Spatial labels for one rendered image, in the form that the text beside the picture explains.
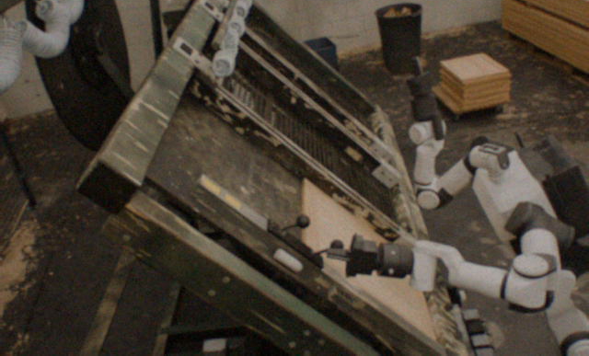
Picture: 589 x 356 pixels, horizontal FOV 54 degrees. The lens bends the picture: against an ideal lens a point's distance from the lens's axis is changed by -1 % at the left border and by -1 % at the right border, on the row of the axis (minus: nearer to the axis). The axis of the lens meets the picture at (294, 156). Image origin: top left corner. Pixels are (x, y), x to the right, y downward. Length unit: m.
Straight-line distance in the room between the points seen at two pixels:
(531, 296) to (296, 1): 5.90
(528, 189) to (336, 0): 5.55
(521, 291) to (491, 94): 3.89
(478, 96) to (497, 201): 3.42
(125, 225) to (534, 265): 0.94
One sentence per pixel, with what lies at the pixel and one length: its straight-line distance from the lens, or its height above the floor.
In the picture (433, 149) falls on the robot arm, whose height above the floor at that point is 1.31.
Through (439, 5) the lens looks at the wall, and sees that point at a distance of 7.58.
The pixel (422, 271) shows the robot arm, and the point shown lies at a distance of 1.54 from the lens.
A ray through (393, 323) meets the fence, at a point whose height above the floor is 1.08.
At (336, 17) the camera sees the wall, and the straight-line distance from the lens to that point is 7.20.
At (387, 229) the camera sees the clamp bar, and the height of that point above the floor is 1.06.
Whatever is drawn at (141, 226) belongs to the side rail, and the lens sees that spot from 1.27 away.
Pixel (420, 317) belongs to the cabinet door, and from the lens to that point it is 2.00.
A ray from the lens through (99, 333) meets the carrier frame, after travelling 2.50.
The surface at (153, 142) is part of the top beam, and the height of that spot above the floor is 1.80.
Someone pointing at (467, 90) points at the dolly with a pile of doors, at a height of 0.30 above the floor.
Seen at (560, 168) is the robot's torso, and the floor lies 1.40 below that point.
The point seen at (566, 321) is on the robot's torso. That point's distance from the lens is 2.31.
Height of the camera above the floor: 2.35
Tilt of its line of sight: 28 degrees down
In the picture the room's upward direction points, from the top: 10 degrees counter-clockwise
